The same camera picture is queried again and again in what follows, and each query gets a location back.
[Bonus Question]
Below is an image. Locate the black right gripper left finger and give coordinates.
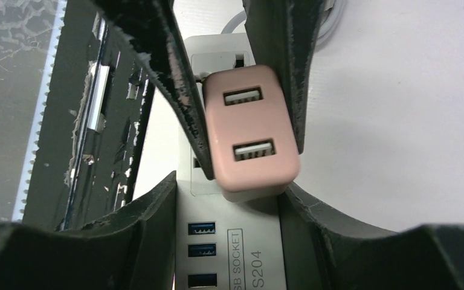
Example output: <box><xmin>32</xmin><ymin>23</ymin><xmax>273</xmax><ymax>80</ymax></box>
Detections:
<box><xmin>0</xmin><ymin>173</ymin><xmax>177</xmax><ymax>289</ymax></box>

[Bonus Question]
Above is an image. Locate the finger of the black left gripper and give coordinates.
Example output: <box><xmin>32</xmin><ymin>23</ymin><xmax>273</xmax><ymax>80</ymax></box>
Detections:
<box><xmin>91</xmin><ymin>0</ymin><xmax>214</xmax><ymax>180</ymax></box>
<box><xmin>243</xmin><ymin>0</ymin><xmax>325</xmax><ymax>153</ymax></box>

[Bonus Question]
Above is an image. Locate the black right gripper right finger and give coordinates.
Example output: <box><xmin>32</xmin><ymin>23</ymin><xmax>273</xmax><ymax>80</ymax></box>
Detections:
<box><xmin>278</xmin><ymin>184</ymin><xmax>464</xmax><ymax>289</ymax></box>

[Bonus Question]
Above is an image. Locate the white power strip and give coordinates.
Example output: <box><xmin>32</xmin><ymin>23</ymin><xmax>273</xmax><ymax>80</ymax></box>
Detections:
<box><xmin>175</xmin><ymin>33</ymin><xmax>287</xmax><ymax>289</ymax></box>

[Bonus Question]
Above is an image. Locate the pink adapter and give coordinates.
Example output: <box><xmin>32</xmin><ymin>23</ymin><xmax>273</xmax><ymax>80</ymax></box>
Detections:
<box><xmin>202</xmin><ymin>65</ymin><xmax>300</xmax><ymax>202</ymax></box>

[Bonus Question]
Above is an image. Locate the grey near strip cable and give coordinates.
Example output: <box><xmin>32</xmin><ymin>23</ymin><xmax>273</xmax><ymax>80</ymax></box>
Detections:
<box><xmin>221</xmin><ymin>0</ymin><xmax>347</xmax><ymax>48</ymax></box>

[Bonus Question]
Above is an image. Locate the black mounting base plate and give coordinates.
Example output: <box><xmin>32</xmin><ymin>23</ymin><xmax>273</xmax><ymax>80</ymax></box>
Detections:
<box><xmin>20</xmin><ymin>1</ymin><xmax>153</xmax><ymax>231</ymax></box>

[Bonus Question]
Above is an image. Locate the white slotted cable duct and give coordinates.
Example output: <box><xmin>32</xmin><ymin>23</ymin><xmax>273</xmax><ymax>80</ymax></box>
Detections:
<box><xmin>11</xmin><ymin>1</ymin><xmax>67</xmax><ymax>222</ymax></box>

